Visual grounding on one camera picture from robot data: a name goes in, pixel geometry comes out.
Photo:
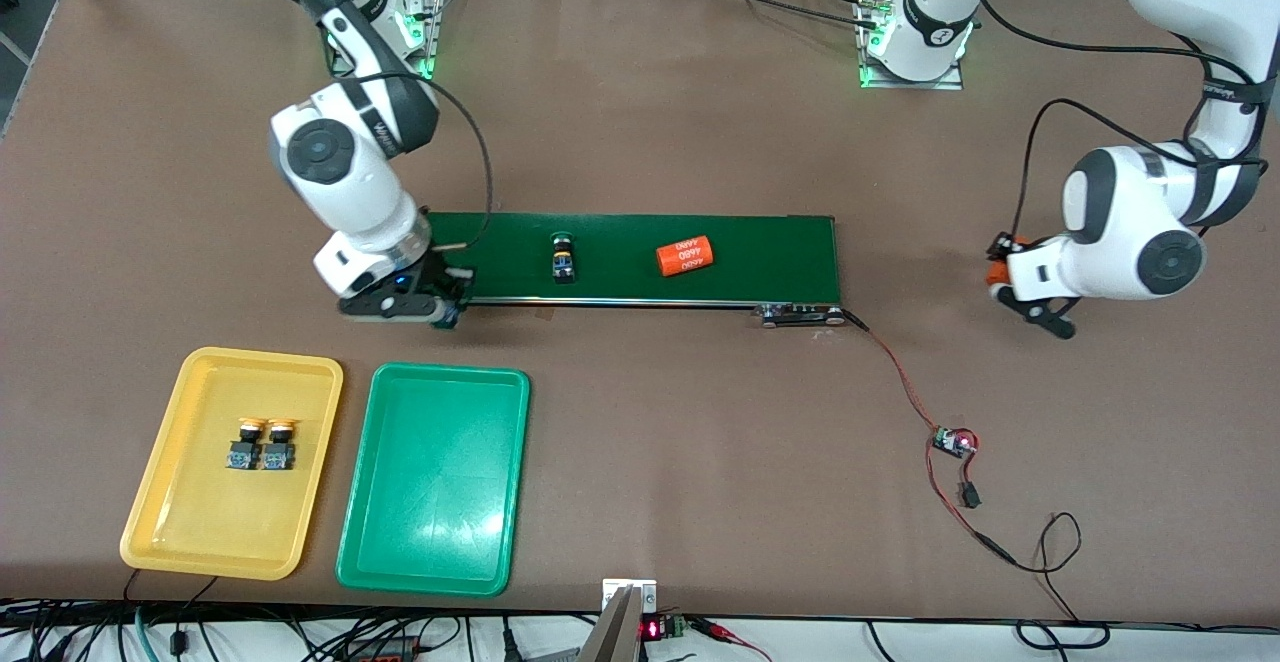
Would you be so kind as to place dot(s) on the small green circuit board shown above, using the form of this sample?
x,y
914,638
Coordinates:
x,y
952,440

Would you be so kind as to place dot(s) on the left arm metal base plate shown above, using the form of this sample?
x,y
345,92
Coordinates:
x,y
915,85

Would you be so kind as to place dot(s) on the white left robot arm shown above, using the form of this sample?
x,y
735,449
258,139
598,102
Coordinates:
x,y
1120,212

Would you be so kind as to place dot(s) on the red digit display module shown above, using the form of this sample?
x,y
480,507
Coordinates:
x,y
655,629

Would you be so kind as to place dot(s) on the green plastic tray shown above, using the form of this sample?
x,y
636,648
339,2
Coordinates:
x,y
430,542

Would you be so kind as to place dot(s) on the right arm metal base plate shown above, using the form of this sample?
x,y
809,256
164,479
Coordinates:
x,y
437,12

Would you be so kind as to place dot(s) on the yellow plastic tray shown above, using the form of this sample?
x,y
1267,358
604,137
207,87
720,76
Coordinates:
x,y
200,522

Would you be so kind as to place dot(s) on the black plug connector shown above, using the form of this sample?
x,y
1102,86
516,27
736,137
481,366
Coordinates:
x,y
970,496

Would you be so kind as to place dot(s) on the silver camera mount bracket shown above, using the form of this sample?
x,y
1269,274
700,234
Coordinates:
x,y
628,632

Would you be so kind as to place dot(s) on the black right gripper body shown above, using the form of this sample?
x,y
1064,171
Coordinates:
x,y
444,280

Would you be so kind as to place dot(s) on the yellow cap push button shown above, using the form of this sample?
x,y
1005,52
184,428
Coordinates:
x,y
243,454
279,454

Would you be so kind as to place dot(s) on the green conveyor belt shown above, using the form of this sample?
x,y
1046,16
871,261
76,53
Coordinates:
x,y
780,262

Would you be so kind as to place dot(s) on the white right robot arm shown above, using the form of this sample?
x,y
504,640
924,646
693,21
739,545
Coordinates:
x,y
350,192

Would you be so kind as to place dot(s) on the green cap push button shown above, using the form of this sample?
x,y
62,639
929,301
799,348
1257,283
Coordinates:
x,y
563,262
450,318

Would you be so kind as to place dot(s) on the red clip lead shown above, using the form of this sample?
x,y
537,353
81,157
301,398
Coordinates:
x,y
725,632

